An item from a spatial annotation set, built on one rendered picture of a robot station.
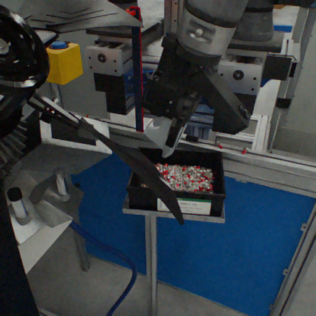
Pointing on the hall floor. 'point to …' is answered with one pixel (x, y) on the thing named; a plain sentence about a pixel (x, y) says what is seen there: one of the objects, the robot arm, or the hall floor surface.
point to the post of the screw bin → (151, 229)
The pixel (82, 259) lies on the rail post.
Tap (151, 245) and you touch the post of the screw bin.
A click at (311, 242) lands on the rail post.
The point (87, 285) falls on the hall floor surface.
